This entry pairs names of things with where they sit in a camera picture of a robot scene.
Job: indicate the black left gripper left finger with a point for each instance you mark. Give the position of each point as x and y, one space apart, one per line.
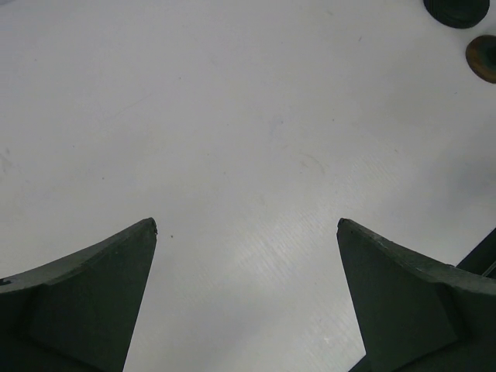
78 313

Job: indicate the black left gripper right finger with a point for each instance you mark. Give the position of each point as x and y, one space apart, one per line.
416 313

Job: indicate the black phone stand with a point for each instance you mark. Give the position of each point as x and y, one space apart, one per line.
457 14

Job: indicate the dark grey phone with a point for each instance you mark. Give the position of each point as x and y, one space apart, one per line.
480 56

